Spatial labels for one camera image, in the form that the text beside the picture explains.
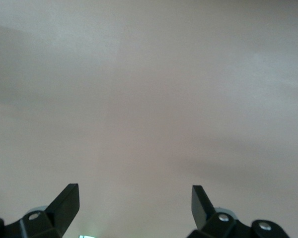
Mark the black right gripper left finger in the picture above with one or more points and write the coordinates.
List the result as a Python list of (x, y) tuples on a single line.
[(62, 210)]

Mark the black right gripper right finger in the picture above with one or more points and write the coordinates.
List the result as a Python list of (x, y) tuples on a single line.
[(202, 210)]

